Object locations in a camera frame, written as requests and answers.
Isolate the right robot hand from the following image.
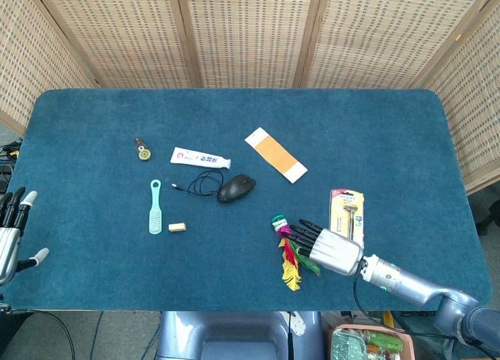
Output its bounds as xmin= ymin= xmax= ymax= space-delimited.
xmin=289 ymin=219 xmax=365 ymax=276

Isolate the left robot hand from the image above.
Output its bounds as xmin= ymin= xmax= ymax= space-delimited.
xmin=0 ymin=187 xmax=50 ymax=286

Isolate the colourful feather shuttlecock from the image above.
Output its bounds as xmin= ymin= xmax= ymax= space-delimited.
xmin=271 ymin=215 xmax=321 ymax=293

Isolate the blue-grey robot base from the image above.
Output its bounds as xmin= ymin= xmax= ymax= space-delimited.
xmin=155 ymin=310 xmax=326 ymax=360

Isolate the packaged razor on yellow card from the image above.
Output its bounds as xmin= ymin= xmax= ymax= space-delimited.
xmin=328 ymin=188 xmax=366 ymax=250

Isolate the pink basket with items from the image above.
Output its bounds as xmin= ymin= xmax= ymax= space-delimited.
xmin=330 ymin=323 xmax=417 ymax=360

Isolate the orange and white paper card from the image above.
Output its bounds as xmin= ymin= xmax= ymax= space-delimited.
xmin=244 ymin=127 xmax=309 ymax=184

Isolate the black computer mouse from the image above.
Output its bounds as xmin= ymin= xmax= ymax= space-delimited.
xmin=216 ymin=173 xmax=257 ymax=205

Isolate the blue table mat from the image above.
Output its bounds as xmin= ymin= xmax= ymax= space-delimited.
xmin=5 ymin=87 xmax=494 ymax=312

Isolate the mint green hairbrush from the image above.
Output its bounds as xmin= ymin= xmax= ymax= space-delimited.
xmin=148 ymin=179 xmax=163 ymax=236

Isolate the white toothpaste tube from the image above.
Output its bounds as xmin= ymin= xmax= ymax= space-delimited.
xmin=170 ymin=146 xmax=232 ymax=170

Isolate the woven rattan folding screen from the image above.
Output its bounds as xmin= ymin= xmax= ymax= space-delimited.
xmin=0 ymin=0 xmax=500 ymax=195

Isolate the black mouse cable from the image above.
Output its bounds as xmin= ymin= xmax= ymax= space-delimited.
xmin=170 ymin=169 xmax=226 ymax=198

